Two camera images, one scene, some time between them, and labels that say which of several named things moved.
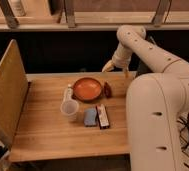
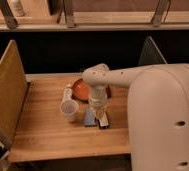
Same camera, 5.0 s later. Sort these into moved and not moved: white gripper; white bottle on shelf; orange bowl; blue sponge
Moved: white gripper
Not moved: orange bowl; blue sponge; white bottle on shelf
